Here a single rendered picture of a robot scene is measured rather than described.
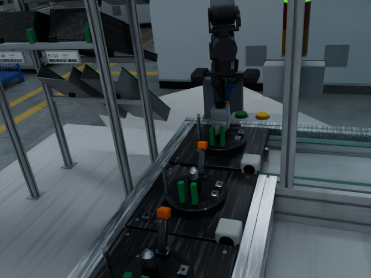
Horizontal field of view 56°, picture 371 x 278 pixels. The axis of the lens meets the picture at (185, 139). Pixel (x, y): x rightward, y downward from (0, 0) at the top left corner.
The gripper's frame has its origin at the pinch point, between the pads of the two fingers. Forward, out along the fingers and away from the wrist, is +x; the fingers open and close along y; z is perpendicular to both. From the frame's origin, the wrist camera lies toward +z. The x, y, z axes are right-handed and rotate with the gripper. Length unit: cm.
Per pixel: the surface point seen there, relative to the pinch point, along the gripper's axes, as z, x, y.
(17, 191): -29, 23, 59
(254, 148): -8.6, 12.4, -9.7
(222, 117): -10.1, 2.8, -1.5
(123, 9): 685, 77, 406
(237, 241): -45.0, 11.4, -12.2
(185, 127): 3.0, 13.6, 14.6
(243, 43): 286, 59, 48
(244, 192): -29.0, 12.1, -10.6
